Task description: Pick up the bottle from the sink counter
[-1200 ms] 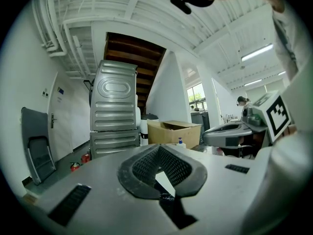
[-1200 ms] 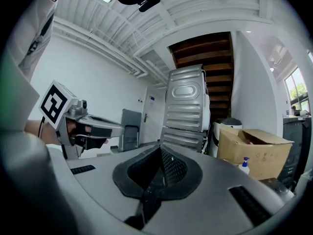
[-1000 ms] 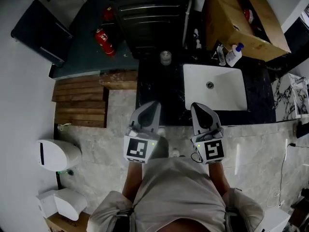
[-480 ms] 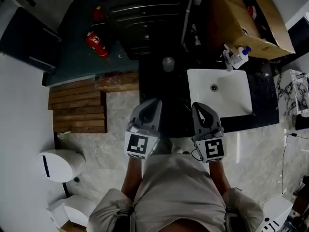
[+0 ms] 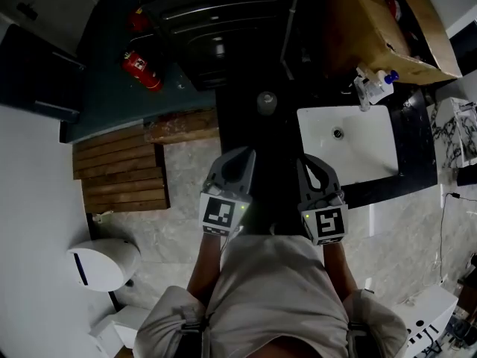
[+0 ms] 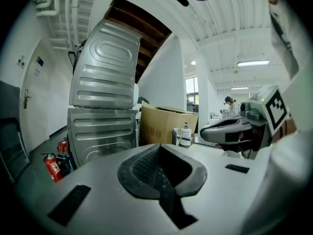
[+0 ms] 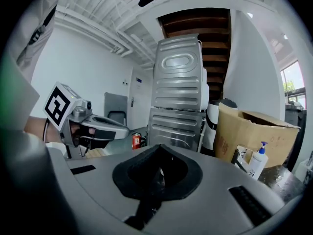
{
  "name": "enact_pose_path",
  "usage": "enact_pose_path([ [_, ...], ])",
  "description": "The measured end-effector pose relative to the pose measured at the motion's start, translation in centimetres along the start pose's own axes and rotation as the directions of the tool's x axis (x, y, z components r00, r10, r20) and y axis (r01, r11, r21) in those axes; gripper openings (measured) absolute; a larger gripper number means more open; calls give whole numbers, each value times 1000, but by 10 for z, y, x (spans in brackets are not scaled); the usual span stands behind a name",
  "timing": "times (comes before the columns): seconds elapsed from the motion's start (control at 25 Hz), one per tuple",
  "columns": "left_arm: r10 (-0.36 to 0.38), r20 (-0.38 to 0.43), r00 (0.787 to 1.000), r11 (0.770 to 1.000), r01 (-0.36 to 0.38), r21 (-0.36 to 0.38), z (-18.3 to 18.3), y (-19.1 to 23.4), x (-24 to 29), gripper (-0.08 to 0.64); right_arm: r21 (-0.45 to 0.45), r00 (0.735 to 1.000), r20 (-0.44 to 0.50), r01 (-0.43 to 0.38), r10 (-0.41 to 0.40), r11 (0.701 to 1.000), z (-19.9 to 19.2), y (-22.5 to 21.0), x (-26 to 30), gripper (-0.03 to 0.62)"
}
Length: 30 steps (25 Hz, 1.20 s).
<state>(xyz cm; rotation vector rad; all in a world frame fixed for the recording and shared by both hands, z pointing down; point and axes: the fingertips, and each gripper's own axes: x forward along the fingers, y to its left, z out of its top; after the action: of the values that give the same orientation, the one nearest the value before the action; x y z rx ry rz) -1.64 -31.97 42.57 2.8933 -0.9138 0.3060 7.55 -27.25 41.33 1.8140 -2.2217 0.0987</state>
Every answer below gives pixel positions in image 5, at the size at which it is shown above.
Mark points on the white marble veined cabinet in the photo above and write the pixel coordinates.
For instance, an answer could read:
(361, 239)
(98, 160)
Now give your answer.
(452, 132)

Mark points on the person's left forearm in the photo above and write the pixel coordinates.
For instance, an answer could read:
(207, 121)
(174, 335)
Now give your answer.
(205, 270)

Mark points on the red fire extinguisher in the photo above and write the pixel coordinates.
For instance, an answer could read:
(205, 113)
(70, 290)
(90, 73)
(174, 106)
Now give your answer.
(138, 20)
(143, 71)

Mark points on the brown wooden step platform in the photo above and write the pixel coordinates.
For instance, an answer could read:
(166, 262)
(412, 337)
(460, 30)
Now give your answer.
(119, 174)

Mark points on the white toilet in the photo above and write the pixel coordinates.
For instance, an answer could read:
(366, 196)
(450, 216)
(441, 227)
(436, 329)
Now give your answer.
(119, 330)

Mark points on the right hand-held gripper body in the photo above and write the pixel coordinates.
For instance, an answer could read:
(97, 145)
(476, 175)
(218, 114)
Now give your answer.
(329, 224)

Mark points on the white rectangular sink basin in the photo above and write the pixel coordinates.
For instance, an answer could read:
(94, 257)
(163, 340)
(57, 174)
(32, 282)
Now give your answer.
(357, 151)

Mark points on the black drawer cabinet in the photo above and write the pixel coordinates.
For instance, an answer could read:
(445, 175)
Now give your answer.
(216, 24)

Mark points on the white wall pipe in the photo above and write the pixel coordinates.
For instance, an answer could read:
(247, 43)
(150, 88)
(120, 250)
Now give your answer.
(288, 32)

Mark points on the person's beige shirt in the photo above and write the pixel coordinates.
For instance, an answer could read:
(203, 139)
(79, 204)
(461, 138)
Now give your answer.
(272, 289)

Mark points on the black marble sink countertop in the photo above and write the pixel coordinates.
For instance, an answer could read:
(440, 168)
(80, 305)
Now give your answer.
(275, 136)

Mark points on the white cylindrical trash can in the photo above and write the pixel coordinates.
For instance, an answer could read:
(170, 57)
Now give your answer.
(102, 265)

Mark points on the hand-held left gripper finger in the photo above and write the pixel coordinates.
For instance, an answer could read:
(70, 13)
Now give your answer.
(250, 174)
(217, 170)

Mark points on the person's right forearm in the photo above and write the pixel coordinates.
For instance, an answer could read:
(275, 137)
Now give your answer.
(339, 270)

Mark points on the black flat case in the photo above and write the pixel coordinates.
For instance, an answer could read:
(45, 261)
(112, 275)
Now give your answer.
(37, 77)

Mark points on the white device with black buttons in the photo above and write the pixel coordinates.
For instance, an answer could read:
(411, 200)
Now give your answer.
(425, 315)

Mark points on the white bottle with blue cap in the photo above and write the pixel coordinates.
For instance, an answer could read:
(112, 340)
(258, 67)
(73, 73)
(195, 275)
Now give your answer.
(382, 86)

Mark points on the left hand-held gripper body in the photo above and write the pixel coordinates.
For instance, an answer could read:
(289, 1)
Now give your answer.
(220, 215)

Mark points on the chrome faucet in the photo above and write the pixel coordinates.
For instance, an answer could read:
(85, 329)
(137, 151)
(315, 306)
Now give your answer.
(362, 88)

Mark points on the large open cardboard box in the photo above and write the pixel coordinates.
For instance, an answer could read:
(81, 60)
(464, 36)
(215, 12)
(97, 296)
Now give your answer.
(372, 32)

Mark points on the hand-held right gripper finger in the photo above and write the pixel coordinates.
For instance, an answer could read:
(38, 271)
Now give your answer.
(331, 179)
(302, 185)

